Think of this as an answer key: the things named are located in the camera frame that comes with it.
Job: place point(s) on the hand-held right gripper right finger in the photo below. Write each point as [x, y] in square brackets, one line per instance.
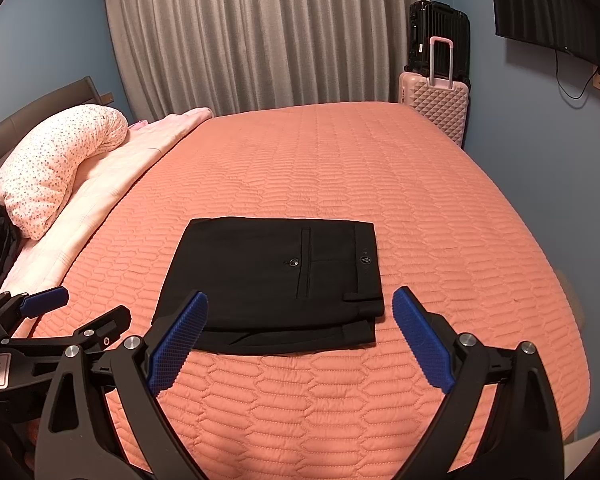
[425, 345]

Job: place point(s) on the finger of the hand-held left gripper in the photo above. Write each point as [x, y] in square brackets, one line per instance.
[45, 301]
[100, 327]

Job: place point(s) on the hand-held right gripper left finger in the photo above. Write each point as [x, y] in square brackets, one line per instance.
[177, 350]

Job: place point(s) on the black pants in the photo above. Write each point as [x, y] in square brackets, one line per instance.
[260, 270]

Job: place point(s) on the light pink blanket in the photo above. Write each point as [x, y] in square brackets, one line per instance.
[105, 180]

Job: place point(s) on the floral white pillow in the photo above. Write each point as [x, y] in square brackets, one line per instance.
[55, 160]

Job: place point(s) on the orange quilted bedspread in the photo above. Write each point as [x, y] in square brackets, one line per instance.
[380, 185]

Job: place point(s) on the grey headboard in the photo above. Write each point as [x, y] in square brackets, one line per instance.
[40, 105]

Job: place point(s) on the pink suitcase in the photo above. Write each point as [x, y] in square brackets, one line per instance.
[435, 105]

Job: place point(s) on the black suitcase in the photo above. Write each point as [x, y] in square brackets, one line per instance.
[445, 22]

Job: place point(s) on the grey curtain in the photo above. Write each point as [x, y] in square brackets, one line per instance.
[260, 35]

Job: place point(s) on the black wall television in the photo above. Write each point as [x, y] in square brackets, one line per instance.
[555, 0]

